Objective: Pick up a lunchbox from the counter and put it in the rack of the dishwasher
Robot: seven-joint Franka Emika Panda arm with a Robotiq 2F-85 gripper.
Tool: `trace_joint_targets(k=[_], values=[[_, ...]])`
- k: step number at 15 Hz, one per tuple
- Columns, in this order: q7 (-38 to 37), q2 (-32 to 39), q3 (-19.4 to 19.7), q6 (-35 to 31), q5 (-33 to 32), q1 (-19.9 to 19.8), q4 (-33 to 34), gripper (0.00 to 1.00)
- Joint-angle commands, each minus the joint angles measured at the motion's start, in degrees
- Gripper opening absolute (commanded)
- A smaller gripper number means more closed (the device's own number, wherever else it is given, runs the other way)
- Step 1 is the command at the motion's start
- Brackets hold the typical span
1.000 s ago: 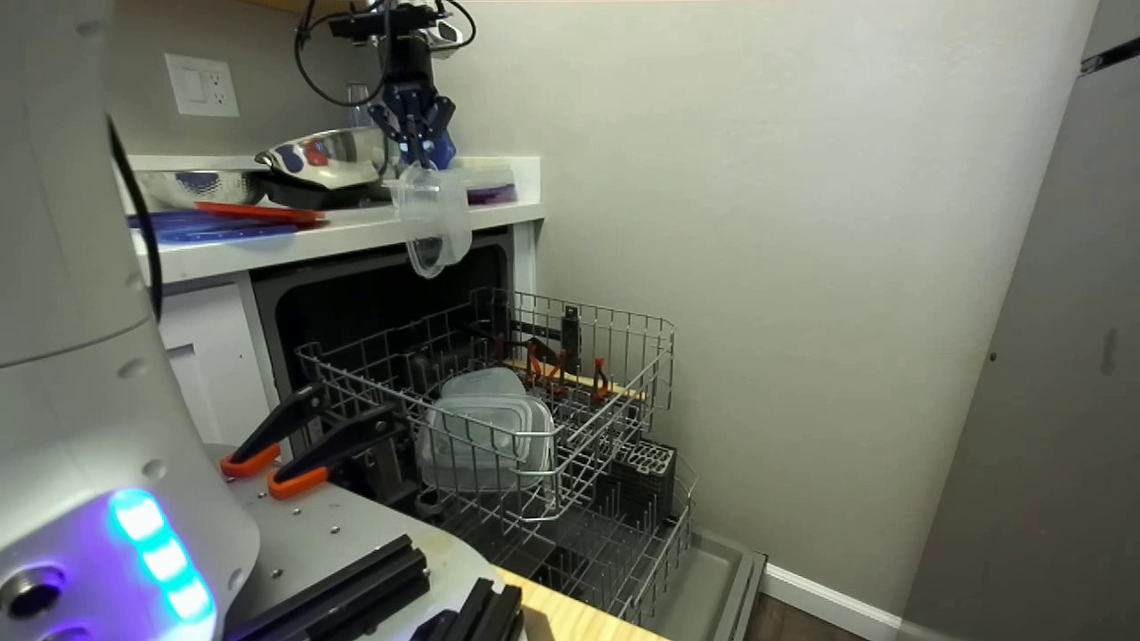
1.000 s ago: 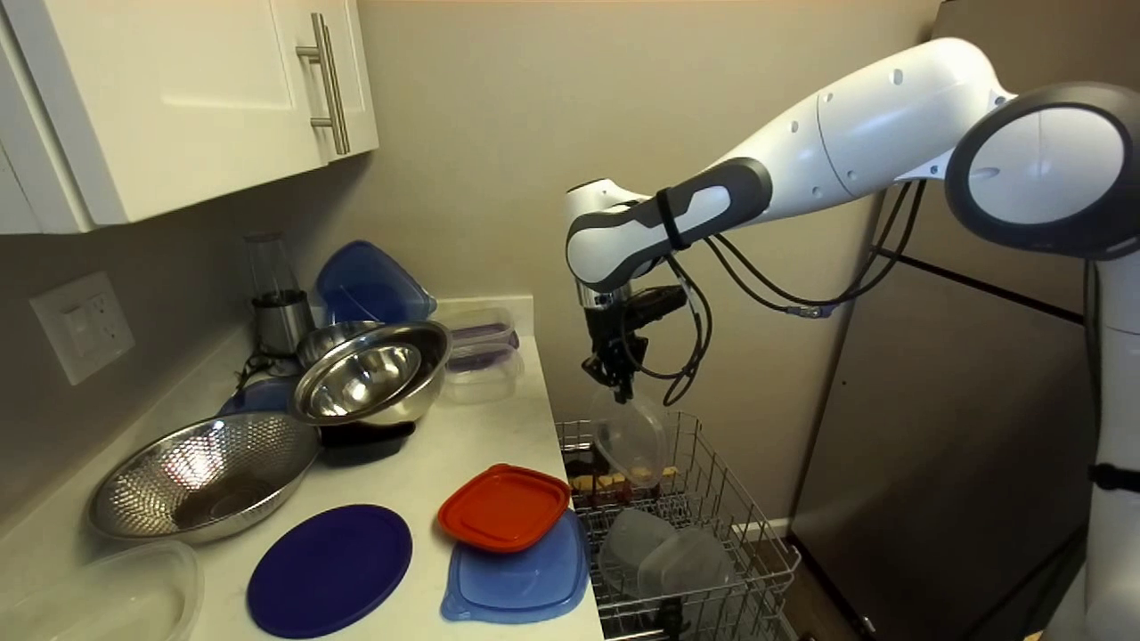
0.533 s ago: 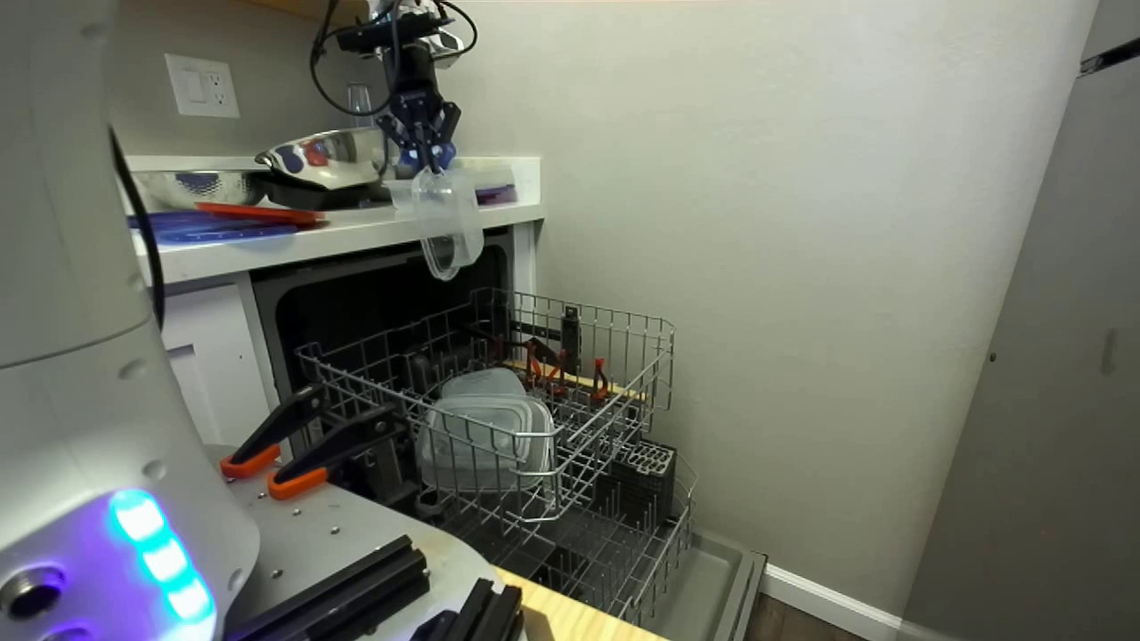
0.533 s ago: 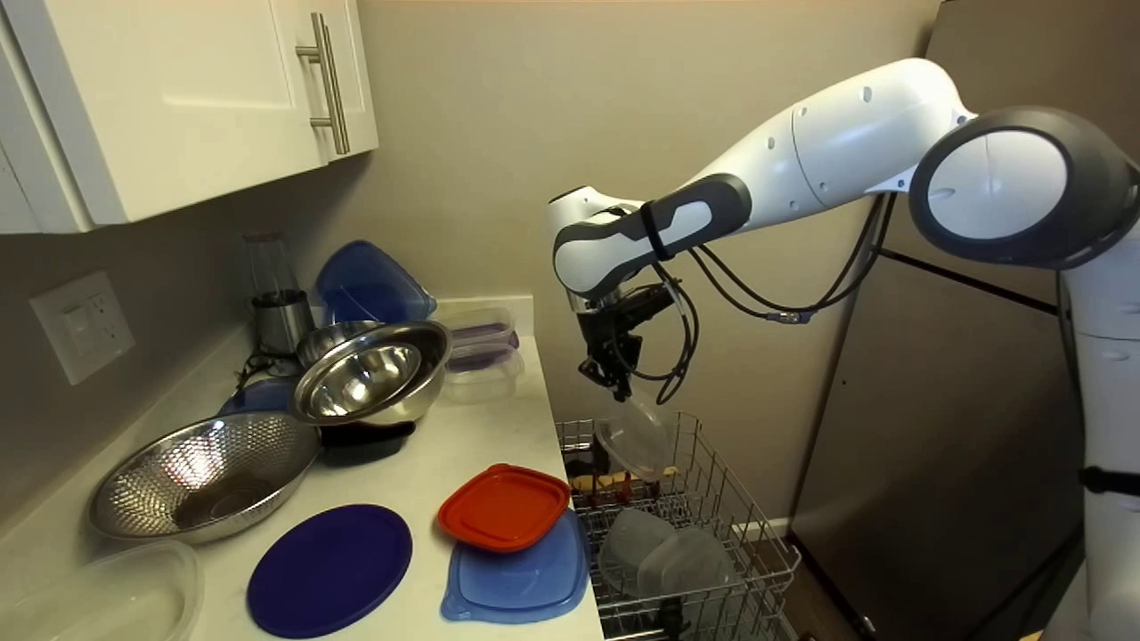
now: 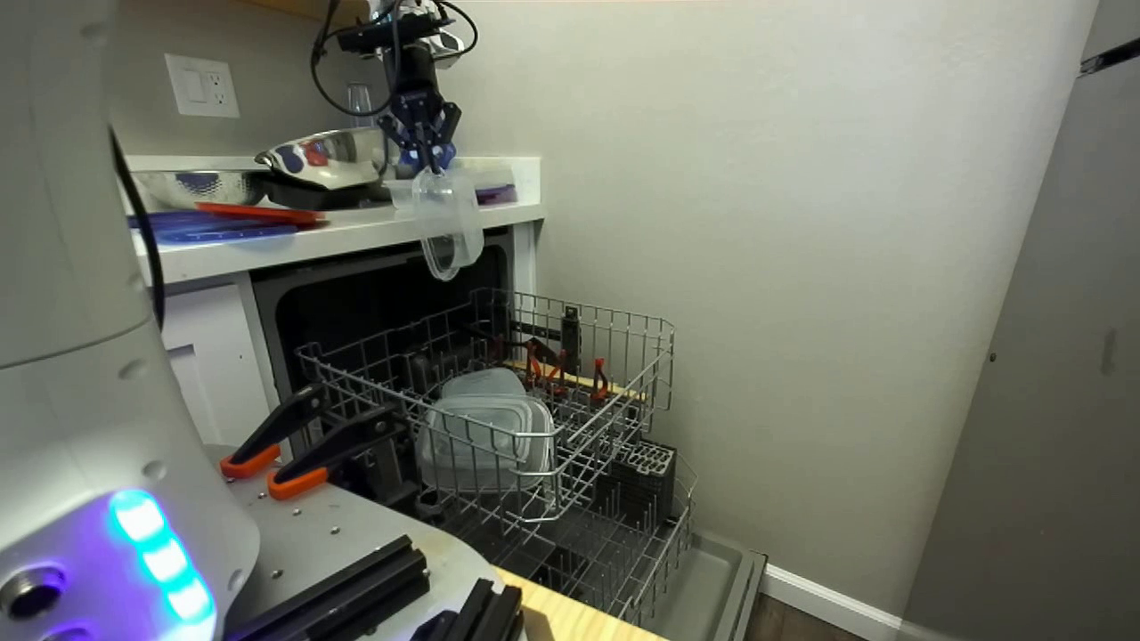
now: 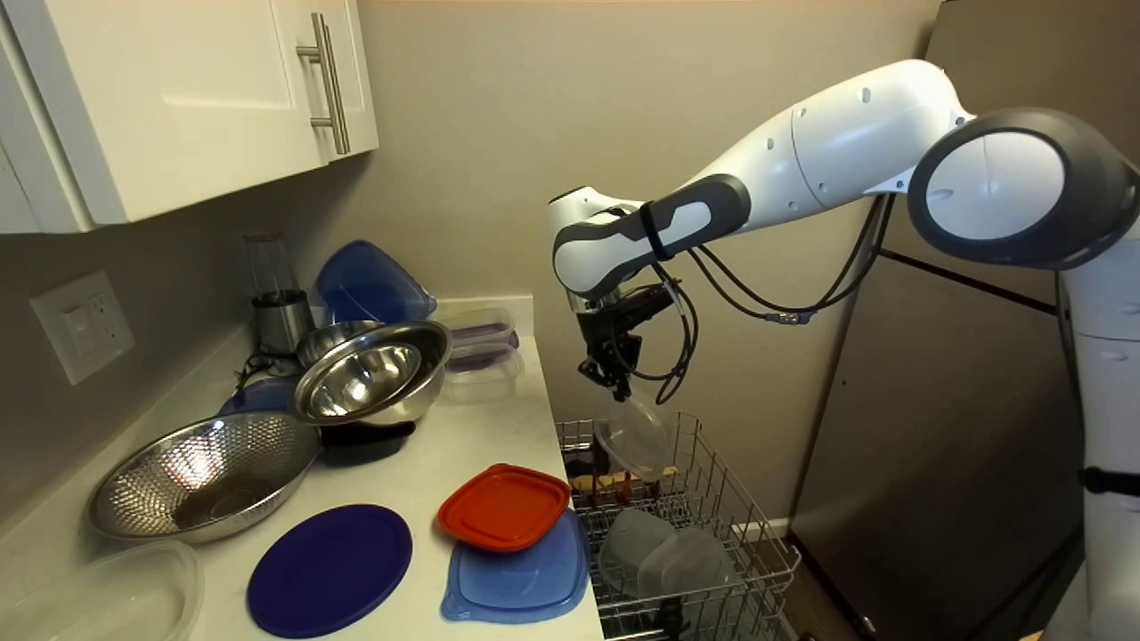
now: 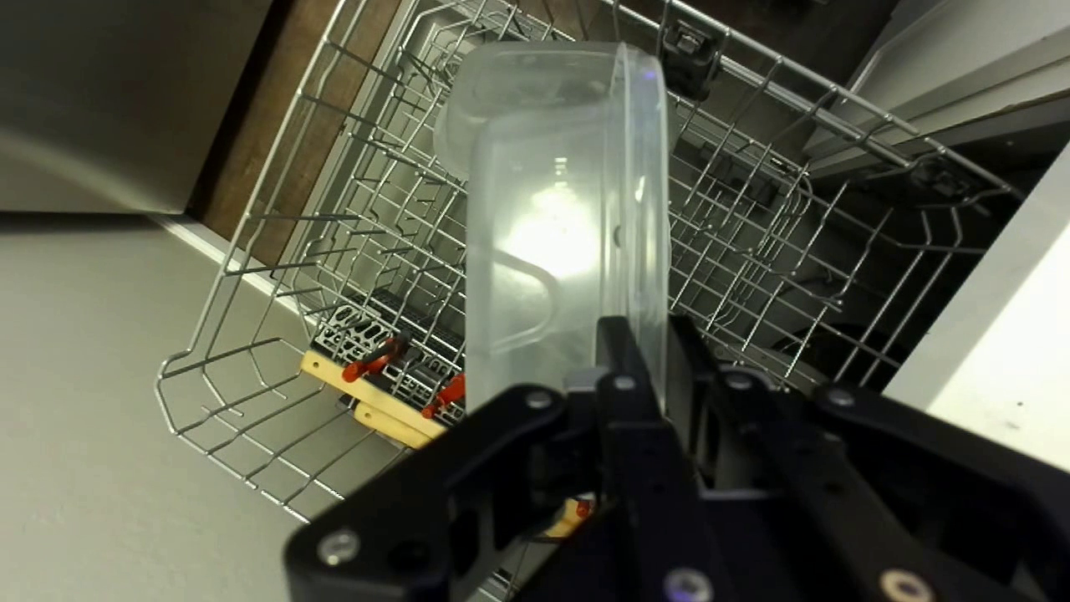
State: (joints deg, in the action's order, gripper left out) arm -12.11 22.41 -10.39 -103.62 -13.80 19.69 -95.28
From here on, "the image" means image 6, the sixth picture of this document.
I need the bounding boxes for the blender with steel base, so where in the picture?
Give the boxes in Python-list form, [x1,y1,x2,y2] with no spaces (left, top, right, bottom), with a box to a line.
[234,229,318,358]

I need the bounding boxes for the wooden handled utensils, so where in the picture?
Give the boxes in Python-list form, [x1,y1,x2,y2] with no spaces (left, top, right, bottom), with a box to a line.
[567,461,684,501]

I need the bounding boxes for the steel wall cabinet handle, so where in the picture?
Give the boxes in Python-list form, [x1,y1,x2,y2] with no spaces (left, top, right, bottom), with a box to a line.
[291,12,357,160]

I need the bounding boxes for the black dish under bowl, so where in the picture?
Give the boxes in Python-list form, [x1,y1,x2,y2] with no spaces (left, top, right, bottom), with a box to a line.
[318,415,420,470]

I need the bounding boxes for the clear plastic bowl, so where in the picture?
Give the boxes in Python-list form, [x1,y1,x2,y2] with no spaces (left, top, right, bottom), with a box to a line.
[28,542,203,641]

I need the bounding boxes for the light blue rectangular lid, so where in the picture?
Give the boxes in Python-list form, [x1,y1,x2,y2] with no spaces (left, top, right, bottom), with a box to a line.
[437,510,596,626]

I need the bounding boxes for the dark blue round lid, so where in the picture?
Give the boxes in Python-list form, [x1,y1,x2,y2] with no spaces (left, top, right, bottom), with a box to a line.
[242,501,417,641]

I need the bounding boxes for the red square container lid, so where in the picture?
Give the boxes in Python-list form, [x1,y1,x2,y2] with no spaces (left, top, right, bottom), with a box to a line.
[433,461,577,558]

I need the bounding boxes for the blue plastic container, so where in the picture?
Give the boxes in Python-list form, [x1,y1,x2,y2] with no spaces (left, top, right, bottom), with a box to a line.
[314,240,440,331]

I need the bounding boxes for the blue plastic dish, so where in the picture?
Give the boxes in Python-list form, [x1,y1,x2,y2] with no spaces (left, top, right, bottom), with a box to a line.
[217,374,303,421]

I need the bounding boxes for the shiny steel mixing bowl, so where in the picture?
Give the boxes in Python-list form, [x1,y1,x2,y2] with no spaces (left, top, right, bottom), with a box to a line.
[287,315,452,432]

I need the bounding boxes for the white wire dishwasher rack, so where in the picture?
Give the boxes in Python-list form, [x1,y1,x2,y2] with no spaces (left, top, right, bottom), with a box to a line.
[555,407,804,641]

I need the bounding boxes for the stainless steel refrigerator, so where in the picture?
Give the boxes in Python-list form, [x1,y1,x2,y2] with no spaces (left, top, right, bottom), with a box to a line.
[788,0,1140,641]

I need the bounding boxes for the large translucent plastic container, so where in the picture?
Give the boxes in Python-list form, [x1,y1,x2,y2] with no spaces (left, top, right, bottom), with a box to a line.
[592,504,743,600]

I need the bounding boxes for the clear container with purple lid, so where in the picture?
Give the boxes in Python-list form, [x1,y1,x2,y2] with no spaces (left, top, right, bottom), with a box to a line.
[437,298,527,374]

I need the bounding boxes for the clear plastic lunchbox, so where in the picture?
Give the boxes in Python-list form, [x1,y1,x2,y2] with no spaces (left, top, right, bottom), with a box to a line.
[608,384,699,476]

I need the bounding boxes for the perforated steel colander bowl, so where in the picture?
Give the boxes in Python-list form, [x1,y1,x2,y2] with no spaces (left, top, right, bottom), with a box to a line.
[90,410,320,548]

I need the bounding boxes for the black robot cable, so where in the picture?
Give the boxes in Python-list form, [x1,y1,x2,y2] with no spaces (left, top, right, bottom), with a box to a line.
[645,193,900,407]

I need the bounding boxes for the white wall cabinet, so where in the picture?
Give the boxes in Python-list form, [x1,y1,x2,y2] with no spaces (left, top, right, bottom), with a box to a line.
[0,0,386,240]

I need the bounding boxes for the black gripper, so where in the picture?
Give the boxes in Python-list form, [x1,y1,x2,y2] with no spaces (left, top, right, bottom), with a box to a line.
[574,282,678,407]

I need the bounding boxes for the white wall outlet plate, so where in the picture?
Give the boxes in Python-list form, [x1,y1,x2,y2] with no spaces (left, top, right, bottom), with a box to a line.
[25,267,137,388]

